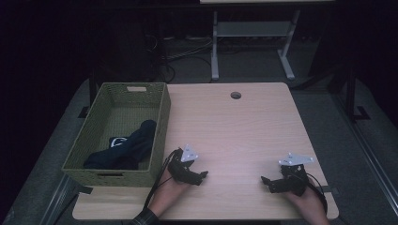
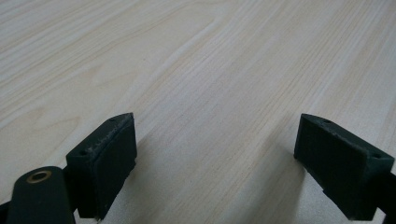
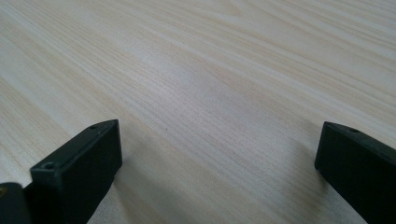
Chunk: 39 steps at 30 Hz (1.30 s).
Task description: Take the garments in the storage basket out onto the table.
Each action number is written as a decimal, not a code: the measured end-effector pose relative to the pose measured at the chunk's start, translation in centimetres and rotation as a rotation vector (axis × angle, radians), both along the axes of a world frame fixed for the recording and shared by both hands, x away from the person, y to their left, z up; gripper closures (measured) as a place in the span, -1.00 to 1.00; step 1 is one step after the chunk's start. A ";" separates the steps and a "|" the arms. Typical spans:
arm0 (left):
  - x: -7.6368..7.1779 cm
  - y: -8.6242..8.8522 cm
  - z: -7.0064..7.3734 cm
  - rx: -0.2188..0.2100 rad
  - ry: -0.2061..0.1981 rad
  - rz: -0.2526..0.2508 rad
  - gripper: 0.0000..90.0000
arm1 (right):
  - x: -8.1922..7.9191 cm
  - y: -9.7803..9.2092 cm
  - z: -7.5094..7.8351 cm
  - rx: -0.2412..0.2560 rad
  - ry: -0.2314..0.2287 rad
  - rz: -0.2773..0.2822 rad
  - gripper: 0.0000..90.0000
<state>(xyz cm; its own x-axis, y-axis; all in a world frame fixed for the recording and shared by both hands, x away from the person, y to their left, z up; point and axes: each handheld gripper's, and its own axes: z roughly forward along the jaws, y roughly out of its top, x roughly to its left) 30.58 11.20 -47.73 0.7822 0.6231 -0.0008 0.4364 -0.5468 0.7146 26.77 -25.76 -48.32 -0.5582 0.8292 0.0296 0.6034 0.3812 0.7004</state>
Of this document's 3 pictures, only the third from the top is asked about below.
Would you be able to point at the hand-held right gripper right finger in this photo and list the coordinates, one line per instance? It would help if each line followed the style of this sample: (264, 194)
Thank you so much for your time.
(358, 168)

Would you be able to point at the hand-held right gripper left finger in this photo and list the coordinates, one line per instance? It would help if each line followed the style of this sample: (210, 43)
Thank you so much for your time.
(77, 168)

